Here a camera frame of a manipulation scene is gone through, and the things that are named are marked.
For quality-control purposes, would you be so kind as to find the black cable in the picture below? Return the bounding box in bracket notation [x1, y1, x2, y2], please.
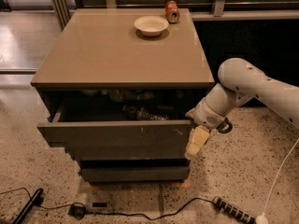
[83, 197, 216, 221]

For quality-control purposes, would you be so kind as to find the plastic bottle in drawer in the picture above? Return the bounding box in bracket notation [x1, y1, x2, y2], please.
[122, 105, 169, 120]

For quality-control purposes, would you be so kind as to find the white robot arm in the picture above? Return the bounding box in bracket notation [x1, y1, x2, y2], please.
[185, 58, 299, 159]

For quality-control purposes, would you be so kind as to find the white plug and cable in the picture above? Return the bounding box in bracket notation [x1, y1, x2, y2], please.
[255, 137, 299, 224]

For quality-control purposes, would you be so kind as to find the black power strip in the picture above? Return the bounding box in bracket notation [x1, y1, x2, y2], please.
[212, 196, 255, 224]

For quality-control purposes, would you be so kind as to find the grey bottom drawer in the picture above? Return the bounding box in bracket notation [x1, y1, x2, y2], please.
[79, 166, 190, 183]

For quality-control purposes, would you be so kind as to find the grey drawer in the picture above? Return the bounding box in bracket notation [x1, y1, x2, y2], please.
[37, 102, 193, 161]
[79, 166, 190, 183]

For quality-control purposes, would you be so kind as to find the white bowl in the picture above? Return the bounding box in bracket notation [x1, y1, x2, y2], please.
[134, 16, 169, 37]

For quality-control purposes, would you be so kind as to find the grey top drawer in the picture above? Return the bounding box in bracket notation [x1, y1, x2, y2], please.
[37, 102, 193, 161]

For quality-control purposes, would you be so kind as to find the orange soda can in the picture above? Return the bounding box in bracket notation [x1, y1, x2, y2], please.
[165, 1, 179, 23]

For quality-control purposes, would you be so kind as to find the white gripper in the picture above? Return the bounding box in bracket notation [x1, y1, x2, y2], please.
[185, 99, 233, 160]

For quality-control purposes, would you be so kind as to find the small black floor tag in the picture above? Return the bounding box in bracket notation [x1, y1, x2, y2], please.
[93, 203, 107, 208]

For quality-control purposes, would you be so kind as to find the black bar on floor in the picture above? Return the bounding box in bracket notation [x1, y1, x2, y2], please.
[12, 188, 44, 224]

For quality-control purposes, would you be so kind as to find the grey drawer cabinet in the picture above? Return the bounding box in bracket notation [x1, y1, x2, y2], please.
[31, 8, 214, 170]

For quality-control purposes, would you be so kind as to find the black power adapter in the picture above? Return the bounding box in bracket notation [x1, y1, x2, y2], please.
[68, 203, 86, 219]

